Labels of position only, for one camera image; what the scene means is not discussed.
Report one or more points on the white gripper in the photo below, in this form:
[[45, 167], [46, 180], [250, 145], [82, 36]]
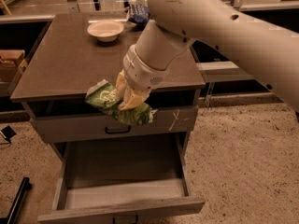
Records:
[[141, 73]]

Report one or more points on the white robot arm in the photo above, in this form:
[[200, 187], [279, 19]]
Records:
[[267, 52]]

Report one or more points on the blue chip bag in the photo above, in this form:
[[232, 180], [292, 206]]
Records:
[[138, 14]]

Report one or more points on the grey wooden drawer cabinet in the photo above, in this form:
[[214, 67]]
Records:
[[68, 62]]

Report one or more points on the open middle drawer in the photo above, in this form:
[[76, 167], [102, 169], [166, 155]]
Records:
[[122, 181]]

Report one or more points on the white paper bowl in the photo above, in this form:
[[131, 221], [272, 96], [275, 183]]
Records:
[[105, 30]]

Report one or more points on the cardboard box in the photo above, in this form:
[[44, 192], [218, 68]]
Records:
[[11, 61]]

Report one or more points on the small black floor object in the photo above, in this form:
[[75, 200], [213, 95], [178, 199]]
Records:
[[7, 133]]

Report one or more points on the black bar on floor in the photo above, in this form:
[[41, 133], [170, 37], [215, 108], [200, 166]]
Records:
[[16, 205]]

